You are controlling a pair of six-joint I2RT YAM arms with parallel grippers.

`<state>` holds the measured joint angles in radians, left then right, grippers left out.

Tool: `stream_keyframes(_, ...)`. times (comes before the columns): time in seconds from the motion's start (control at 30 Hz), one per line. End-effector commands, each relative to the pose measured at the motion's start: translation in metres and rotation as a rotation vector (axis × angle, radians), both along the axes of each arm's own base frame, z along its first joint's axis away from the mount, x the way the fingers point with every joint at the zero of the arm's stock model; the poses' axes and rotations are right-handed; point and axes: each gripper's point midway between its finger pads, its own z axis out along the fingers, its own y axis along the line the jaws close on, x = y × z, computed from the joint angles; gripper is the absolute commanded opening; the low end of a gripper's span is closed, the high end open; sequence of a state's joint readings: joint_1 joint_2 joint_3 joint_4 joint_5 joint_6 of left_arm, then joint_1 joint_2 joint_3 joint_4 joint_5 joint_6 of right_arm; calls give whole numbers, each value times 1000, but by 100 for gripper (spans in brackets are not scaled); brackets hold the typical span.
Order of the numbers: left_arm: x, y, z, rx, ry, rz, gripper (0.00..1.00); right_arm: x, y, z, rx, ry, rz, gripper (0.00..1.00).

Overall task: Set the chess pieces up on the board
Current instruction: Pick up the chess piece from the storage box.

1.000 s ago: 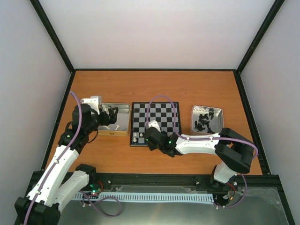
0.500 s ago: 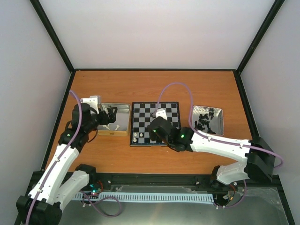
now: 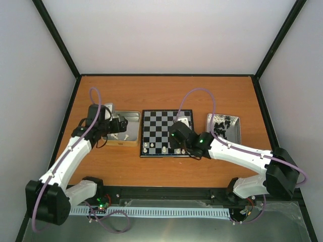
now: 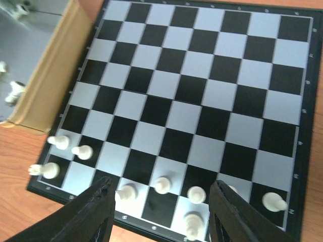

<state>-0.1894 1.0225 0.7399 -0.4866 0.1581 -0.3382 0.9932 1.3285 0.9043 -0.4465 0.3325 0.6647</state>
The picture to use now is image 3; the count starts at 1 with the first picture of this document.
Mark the green lit circuit board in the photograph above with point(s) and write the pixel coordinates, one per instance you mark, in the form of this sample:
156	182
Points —
104	202

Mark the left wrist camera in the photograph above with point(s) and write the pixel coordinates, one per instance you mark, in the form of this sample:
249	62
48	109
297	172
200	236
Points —
109	110

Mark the black and white chessboard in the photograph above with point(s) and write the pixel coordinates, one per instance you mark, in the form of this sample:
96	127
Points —
155	124

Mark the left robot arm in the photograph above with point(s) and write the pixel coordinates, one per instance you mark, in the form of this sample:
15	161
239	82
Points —
49	199

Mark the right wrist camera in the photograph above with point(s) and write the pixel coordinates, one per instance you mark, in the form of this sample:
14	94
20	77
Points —
186	120

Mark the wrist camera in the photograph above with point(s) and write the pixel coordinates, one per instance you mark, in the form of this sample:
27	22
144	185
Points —
109	110
186	120

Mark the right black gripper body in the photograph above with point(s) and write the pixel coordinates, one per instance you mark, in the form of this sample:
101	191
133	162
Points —
175	145

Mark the tan tray of white pieces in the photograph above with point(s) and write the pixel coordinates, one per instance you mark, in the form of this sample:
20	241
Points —
129	138

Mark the black aluminium frame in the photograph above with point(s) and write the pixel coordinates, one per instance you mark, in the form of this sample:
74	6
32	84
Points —
272	137

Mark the light blue cable duct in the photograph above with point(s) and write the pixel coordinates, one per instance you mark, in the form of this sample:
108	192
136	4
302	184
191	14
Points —
162	212

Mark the clear tray of black pieces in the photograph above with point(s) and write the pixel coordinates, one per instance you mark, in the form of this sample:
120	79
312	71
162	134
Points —
225	126

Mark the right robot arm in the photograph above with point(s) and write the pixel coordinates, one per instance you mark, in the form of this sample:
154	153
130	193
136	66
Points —
277	173

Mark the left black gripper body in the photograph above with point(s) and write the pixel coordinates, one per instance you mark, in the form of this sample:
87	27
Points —
115	129

